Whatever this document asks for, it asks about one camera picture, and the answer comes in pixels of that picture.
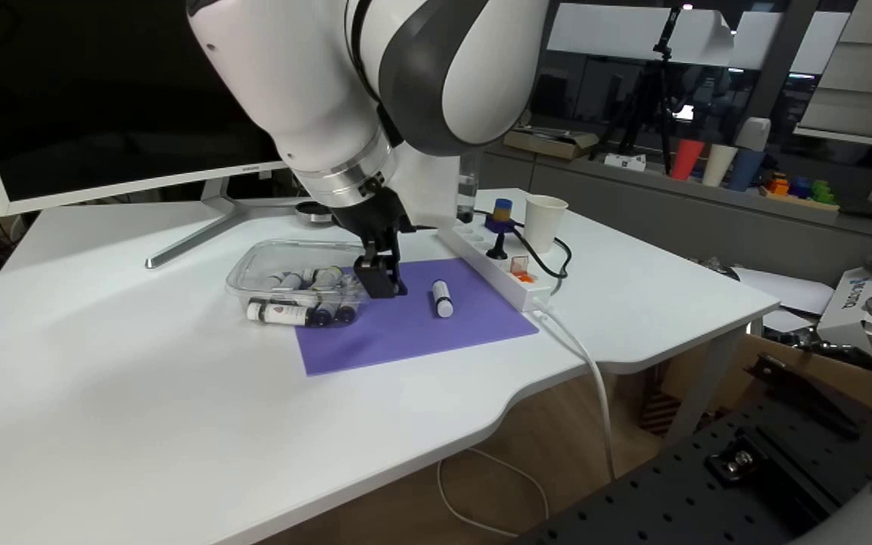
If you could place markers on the red cup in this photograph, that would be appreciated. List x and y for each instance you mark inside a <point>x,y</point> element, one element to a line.
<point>684,158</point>

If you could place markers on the small white cup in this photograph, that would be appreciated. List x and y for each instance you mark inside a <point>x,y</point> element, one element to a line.
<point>755,134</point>

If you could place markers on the purple mat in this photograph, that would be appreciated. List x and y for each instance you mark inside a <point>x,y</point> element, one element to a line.
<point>408,335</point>

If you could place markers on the small white cylinder bottle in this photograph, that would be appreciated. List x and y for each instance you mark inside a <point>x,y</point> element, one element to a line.
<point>444,301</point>

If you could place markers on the white paper cup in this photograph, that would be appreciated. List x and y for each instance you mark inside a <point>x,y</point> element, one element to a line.
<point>546,221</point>

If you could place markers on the white framed monitor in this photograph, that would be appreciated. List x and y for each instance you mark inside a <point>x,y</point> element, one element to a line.
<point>104,91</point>

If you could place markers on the white cylinder with dark ends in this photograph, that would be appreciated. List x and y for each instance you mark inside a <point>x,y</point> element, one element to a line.
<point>280,314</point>

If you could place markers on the small dark cylinder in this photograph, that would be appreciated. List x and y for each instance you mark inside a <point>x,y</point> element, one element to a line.
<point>333,317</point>

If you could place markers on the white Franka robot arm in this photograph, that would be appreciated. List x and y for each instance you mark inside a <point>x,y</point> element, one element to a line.
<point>286,69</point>

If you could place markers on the black tripod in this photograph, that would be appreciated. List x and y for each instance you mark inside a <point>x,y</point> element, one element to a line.
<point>659,91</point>

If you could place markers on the white power strip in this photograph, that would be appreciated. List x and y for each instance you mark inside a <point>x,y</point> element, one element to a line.
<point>498,274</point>

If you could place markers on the clear plastic container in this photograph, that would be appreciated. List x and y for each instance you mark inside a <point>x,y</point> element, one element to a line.
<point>254,296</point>

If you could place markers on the beige cup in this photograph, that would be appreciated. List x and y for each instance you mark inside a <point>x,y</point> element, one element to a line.
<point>718,164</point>

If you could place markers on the black mounting board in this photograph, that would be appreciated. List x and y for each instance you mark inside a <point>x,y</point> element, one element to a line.
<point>740,485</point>

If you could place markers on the grey table leg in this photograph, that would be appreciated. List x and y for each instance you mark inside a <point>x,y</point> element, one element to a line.
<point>709,388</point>

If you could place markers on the clear plastic container lid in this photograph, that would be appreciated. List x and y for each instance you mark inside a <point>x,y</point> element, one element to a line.
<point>286,261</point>

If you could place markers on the small round black object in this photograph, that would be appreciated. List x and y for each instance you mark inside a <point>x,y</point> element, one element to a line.
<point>314,209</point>

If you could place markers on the blue cup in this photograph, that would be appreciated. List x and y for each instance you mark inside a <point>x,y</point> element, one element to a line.
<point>747,169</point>

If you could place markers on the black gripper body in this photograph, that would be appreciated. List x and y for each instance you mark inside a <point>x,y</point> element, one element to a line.
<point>375,217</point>

